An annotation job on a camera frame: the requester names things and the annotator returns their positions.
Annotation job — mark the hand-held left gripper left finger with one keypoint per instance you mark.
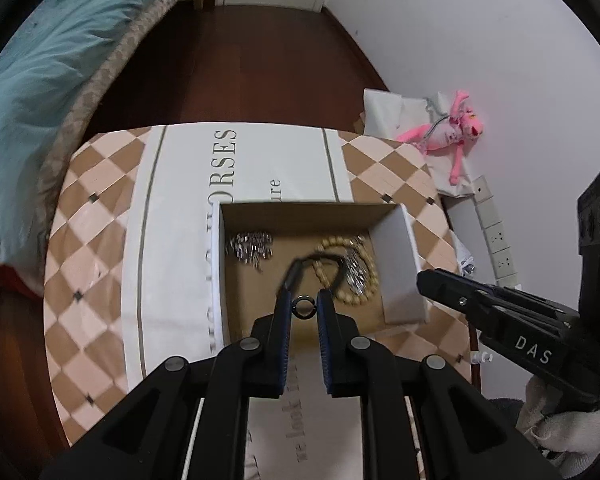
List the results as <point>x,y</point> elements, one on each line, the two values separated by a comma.
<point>282,330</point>

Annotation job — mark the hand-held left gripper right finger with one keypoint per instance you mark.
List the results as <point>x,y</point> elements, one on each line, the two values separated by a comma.
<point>325,330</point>

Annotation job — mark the black smartwatch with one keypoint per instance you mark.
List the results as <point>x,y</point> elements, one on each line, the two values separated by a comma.
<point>292,272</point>

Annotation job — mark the cardboard box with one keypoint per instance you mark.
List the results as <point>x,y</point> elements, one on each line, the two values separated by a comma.
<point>400,270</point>

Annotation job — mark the person's right hand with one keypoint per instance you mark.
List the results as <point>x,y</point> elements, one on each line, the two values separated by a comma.
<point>570,435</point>

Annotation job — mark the crumpled white cloth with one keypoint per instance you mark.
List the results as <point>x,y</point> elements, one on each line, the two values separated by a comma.
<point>465,255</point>

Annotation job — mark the white power strip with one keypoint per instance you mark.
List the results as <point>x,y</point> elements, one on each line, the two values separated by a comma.
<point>497,240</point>

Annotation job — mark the checkered printed tablecloth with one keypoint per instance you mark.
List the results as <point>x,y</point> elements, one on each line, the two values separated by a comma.
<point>180,260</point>

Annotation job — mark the pink plush toy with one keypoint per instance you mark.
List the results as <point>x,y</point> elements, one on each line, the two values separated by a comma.
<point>450,130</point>

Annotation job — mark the blue blanket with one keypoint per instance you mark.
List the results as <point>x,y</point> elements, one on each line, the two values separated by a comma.
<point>40,85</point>

